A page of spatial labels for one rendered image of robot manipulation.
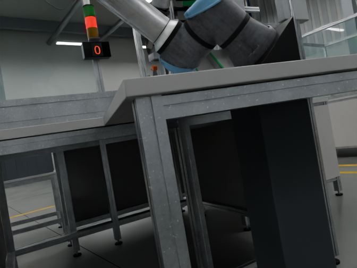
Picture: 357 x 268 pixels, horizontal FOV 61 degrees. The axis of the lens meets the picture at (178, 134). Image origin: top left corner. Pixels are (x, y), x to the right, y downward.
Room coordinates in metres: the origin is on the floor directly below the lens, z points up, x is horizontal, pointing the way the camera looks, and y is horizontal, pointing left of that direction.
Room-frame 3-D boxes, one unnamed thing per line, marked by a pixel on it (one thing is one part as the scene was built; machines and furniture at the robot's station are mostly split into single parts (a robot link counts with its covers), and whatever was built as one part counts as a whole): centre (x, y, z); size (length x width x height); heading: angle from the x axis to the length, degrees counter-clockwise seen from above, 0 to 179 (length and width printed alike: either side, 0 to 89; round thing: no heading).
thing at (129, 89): (0.95, -0.26, 0.84); 0.90 x 0.70 x 0.03; 107
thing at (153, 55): (1.41, 0.05, 1.15); 0.08 x 0.04 x 0.07; 27
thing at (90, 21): (1.41, 0.31, 1.33); 0.05 x 0.05 x 0.05
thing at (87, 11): (1.41, 0.31, 1.38); 0.05 x 0.05 x 0.05
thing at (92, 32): (1.41, 0.31, 1.28); 0.05 x 0.05 x 0.05
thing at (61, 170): (2.91, 0.02, 0.43); 2.20 x 0.38 x 0.86; 117
